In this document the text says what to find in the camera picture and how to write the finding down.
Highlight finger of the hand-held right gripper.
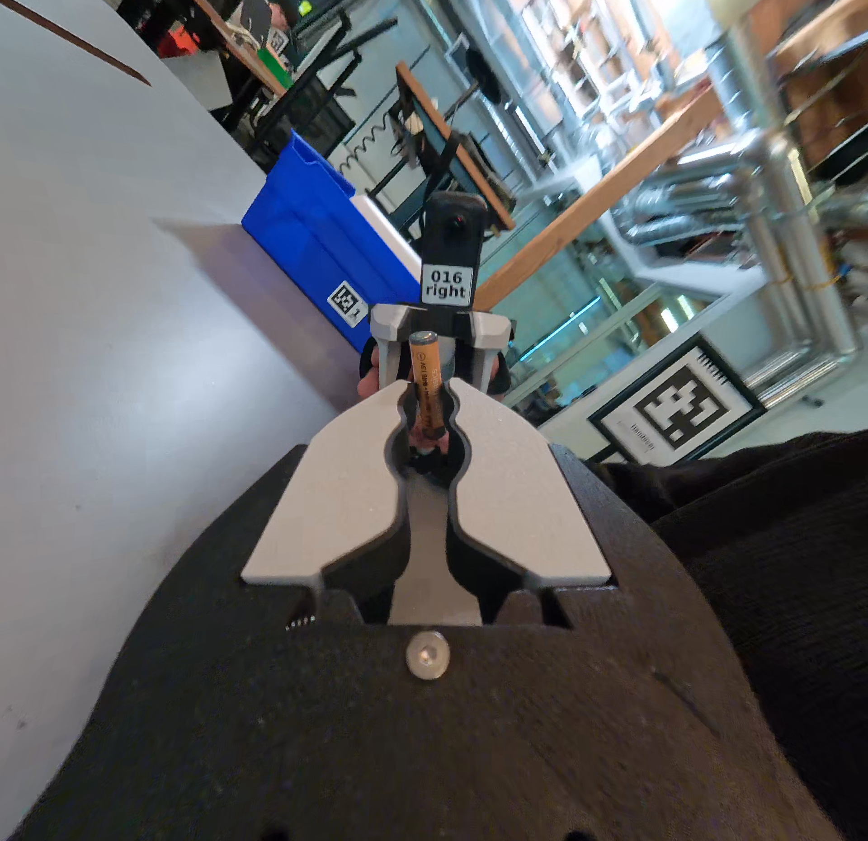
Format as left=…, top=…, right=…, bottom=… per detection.
left=369, top=304, right=413, bottom=391
left=468, top=312, right=511, bottom=396

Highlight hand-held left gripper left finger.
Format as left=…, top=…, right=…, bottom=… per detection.
left=241, top=380, right=413, bottom=591

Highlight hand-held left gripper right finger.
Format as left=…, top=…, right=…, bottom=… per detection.
left=444, top=376, right=614, bottom=591

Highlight orange and black battery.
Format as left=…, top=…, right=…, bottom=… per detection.
left=408, top=330, right=448, bottom=443

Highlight person's right forearm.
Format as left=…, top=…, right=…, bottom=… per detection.
left=586, top=431, right=868, bottom=526

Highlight wooden top desk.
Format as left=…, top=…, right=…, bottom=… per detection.
left=395, top=61, right=516, bottom=232

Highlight blue bin with marker tag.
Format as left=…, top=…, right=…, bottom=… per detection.
left=242, top=131, right=423, bottom=354

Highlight black round lamp head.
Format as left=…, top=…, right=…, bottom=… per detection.
left=464, top=48, right=503, bottom=103

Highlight framed marker poster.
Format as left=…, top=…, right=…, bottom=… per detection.
left=589, top=336, right=767, bottom=465

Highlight wooden work desk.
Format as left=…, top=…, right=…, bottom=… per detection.
left=163, top=0, right=292, bottom=96

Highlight silver ventilation ducts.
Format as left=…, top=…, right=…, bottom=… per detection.
left=610, top=0, right=868, bottom=408

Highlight coiled black cable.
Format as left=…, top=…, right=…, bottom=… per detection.
left=339, top=126, right=387, bottom=171

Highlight wooden support post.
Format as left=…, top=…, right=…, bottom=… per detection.
left=472, top=85, right=723, bottom=311

